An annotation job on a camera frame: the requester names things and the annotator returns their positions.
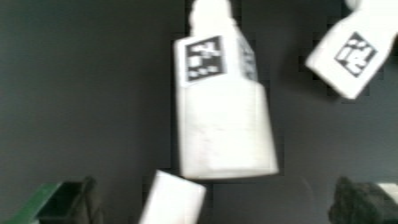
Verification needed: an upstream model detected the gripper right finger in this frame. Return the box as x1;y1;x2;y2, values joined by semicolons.
329;177;398;224

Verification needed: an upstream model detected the white cylindrical table leg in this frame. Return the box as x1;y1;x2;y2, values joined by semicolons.
175;0;280;179

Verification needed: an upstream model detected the white L-shaped border fence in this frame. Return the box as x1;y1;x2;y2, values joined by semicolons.
139;171;207;224

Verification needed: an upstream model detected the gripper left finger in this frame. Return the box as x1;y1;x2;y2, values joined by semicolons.
11;176;102;224

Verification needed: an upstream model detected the white cross-shaped table base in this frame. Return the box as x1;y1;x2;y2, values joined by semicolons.
306;0;398;100

